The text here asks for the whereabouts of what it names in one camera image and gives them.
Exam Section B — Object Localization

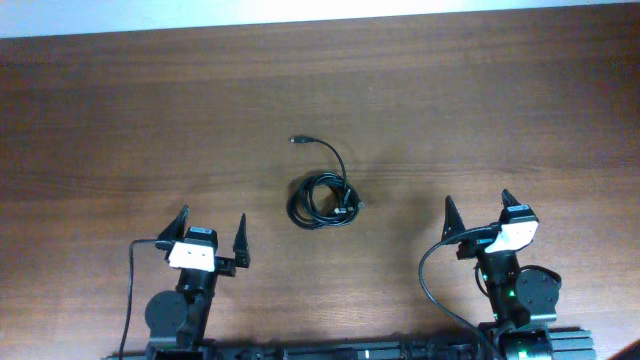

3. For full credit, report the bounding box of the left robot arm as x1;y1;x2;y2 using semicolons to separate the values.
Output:
145;206;250;359

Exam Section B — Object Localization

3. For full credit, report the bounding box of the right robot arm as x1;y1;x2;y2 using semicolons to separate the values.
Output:
441;190;562;359

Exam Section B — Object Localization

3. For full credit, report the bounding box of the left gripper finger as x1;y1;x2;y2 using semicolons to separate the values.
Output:
157;205;189;241
233;213;250;268

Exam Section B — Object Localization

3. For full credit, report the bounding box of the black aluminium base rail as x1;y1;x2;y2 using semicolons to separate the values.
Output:
122;328;597;360

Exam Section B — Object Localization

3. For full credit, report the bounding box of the black USB cable bundle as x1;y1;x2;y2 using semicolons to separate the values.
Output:
286;134;366;231

